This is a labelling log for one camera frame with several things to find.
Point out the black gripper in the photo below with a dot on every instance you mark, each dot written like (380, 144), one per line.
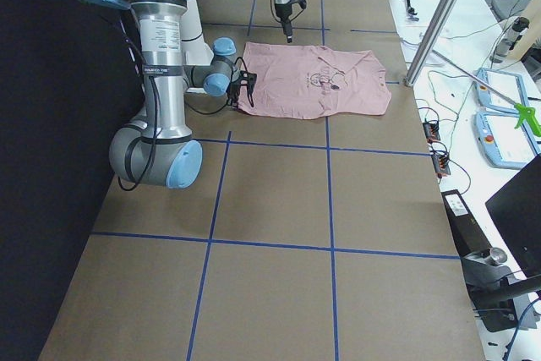
(281, 13)
(233, 91)

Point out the pink Snoopy t-shirt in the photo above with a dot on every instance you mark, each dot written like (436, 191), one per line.
(309, 82)

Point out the orange black adapter board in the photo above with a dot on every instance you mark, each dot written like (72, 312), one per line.
(431, 131)

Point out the blue teach pendant far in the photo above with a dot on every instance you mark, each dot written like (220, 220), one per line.
(509, 84)

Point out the blue teach pendant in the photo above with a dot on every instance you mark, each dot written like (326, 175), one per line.
(504, 145)
(509, 84)

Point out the blue teach pendant near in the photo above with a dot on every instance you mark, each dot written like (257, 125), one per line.
(504, 145)

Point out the black power box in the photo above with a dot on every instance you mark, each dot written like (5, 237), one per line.
(467, 234)

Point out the black monitor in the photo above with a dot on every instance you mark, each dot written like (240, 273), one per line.
(515, 212)

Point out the black clamp stand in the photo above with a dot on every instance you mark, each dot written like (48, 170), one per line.
(500, 299)

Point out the aluminium frame post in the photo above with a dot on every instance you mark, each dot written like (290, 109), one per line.
(441, 14)

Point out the metal grabber stick green handle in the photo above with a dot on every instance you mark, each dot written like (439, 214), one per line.
(526, 114)

